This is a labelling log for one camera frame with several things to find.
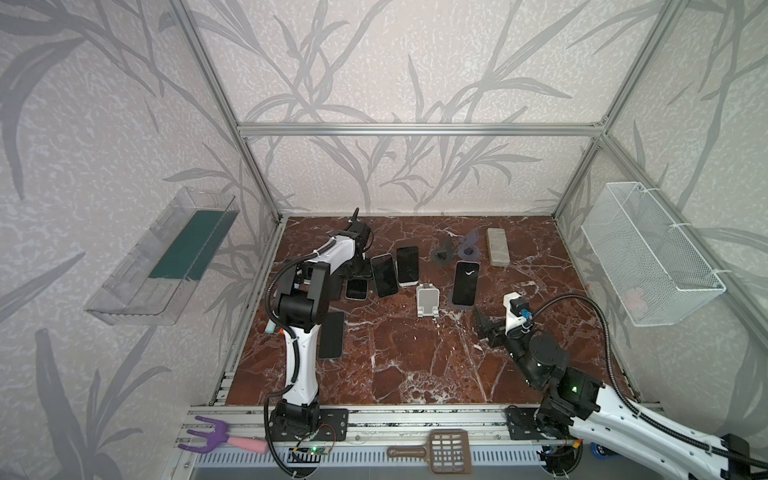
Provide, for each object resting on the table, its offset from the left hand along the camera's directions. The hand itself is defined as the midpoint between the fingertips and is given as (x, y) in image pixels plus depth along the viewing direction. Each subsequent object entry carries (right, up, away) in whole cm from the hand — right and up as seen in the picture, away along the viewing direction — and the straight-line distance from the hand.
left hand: (361, 275), depth 102 cm
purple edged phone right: (+33, -1, -14) cm, 36 cm away
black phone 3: (+16, +4, -3) cm, 17 cm away
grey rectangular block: (+49, +10, +6) cm, 51 cm away
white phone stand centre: (+22, -6, -11) cm, 26 cm away
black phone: (-7, -17, -14) cm, 23 cm away
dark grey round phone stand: (+39, +8, +6) cm, 40 cm away
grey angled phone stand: (+29, +7, +5) cm, 30 cm away
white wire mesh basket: (+69, +4, -40) cm, 79 cm away
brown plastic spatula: (+25, -38, -32) cm, 56 cm away
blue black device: (+61, -38, -33) cm, 79 cm away
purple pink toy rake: (-31, -36, -29) cm, 56 cm away
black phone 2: (+9, +1, -9) cm, 13 cm away
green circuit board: (-6, -38, -32) cm, 50 cm away
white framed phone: (-1, -4, -3) cm, 5 cm away
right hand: (+36, -3, -29) cm, 46 cm away
